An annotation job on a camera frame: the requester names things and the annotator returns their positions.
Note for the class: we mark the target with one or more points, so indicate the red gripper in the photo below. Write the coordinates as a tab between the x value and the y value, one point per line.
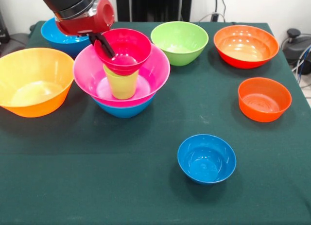
97	21

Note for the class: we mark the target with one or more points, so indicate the small crimson red bowl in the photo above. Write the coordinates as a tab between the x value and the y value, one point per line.
128	50

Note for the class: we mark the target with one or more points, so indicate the large pink plastic bowl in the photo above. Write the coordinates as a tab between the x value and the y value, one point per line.
87	74

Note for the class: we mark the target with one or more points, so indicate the lime green plastic cup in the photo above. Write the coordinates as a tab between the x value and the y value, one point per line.
122	86

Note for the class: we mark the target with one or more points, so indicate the light blue plastic bowl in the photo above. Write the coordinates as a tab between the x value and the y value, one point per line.
124	109
56	38

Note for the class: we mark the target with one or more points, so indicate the small dark blue bowl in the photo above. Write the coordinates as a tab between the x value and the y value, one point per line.
206	159

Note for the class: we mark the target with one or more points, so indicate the lime green plastic bowl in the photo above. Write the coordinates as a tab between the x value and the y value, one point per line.
179	40

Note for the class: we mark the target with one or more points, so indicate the large orange plastic bowl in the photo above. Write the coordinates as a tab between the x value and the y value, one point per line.
31	84

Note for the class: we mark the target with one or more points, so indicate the dark grey floor equipment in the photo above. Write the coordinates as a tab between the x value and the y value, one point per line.
14	42

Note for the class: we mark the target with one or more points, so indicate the wide red-orange plastic bowl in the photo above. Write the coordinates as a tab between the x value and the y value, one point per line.
245	45

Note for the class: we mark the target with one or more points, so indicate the small red-orange plastic bowl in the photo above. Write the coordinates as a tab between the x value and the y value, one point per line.
264	101

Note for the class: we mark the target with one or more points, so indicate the dark green tablecloth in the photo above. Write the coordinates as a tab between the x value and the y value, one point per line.
170	205

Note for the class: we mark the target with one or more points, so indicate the black round floor stand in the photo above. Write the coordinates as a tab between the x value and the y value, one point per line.
295	47

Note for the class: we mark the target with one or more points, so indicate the black pedestal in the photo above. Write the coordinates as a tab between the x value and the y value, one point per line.
155	6

